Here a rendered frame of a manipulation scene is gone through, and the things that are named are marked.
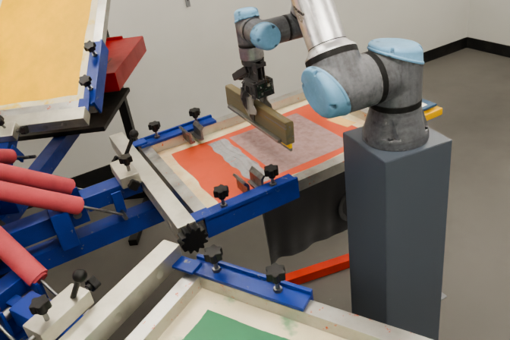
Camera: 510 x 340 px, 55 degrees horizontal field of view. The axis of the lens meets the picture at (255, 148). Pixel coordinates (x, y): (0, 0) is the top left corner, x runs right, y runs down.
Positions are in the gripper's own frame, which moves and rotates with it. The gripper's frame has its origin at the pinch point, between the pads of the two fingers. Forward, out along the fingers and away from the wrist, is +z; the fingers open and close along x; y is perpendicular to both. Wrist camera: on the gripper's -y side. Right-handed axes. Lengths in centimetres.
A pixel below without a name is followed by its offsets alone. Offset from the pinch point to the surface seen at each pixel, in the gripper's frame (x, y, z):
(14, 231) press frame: -80, 3, 7
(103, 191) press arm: -55, 3, 5
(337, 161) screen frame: 11.0, 27.7, 10.3
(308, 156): 9.3, 14.3, 13.7
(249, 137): 1.2, -11.9, 13.5
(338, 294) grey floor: 33, -9, 109
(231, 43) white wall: 86, -201, 35
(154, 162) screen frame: -34.7, -12.5, 10.1
